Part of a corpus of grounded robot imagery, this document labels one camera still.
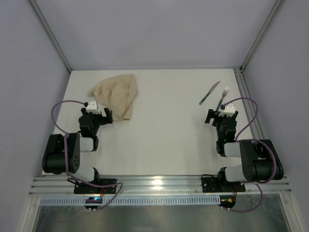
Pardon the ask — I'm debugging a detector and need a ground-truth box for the beige cloth napkin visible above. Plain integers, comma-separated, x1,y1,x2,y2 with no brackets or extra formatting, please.
87,74,138,121

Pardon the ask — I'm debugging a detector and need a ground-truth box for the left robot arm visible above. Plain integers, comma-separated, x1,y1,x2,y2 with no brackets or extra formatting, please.
42,108,113,187

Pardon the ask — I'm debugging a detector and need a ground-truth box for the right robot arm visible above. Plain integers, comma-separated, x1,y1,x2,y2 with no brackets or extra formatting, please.
201,109,284,193

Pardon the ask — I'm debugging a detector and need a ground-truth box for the right controller board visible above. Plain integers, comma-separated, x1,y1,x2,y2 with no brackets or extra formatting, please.
219,195,236,209

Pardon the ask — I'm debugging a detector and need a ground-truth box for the controller board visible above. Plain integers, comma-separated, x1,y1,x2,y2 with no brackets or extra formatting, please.
84,196,103,212
219,195,236,209

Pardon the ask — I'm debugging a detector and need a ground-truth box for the left controller board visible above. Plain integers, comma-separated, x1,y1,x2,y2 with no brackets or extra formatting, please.
84,196,103,212

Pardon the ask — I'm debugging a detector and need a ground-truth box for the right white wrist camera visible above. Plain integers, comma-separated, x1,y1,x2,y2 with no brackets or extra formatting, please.
219,103,236,117

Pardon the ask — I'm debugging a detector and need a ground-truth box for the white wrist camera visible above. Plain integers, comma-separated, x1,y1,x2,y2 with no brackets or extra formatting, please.
86,100,100,115
219,103,236,117

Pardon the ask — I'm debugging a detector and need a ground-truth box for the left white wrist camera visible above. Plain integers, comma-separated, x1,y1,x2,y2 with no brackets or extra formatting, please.
86,100,100,115

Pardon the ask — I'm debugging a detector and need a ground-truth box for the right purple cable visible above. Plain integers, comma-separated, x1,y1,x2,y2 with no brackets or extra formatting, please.
223,97,277,213

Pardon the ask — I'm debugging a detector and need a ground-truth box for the purple cable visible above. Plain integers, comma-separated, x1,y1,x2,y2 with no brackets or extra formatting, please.
51,100,123,210
223,97,277,213

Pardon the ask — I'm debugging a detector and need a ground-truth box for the fork with green handle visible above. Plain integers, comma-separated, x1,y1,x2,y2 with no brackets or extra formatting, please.
216,87,229,111

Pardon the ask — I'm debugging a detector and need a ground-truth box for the knife with green handle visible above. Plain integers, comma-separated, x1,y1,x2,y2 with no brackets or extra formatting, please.
199,81,221,105

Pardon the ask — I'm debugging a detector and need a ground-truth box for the right aluminium side rail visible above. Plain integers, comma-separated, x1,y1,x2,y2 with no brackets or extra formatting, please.
234,68,268,139

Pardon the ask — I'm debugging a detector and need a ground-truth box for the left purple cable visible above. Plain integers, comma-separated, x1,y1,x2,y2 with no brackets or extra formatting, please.
51,100,123,210

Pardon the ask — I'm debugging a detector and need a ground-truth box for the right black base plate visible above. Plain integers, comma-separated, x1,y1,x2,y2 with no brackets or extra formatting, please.
201,175,246,193

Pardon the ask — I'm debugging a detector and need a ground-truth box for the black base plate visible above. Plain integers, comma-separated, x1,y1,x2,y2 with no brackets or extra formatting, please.
201,175,246,193
73,178,117,194

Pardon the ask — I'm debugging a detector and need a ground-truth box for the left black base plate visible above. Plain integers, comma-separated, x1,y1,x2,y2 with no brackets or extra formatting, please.
73,178,117,194

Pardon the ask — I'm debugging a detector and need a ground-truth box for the slotted cable duct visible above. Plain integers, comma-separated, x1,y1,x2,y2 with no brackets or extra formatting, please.
40,195,220,206

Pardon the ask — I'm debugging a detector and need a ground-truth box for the front aluminium rail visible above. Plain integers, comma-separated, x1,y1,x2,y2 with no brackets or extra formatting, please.
28,175,293,195

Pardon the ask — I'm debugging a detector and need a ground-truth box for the left aluminium frame post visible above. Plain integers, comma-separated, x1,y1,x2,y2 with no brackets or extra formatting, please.
28,0,72,73

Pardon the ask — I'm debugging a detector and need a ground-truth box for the aluminium frame post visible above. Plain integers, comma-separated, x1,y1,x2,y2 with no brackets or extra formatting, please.
240,0,285,72
28,0,72,73

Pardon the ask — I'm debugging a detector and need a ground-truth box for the right aluminium frame post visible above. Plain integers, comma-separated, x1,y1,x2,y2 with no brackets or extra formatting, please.
240,0,285,72

